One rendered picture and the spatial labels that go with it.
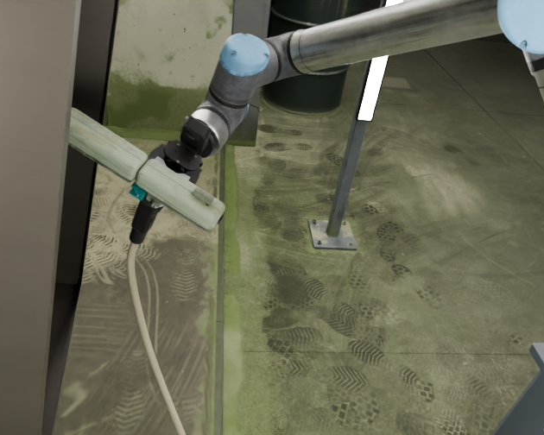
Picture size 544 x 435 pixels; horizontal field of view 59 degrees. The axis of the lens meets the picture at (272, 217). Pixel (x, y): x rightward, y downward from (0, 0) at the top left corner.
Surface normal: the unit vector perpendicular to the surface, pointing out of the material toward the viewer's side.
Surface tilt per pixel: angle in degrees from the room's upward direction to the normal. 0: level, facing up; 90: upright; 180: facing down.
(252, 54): 21
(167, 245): 0
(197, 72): 90
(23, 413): 90
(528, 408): 90
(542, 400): 90
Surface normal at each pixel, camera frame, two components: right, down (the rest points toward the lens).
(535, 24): -0.69, 0.28
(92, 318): 0.11, -0.79
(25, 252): 0.17, 0.61
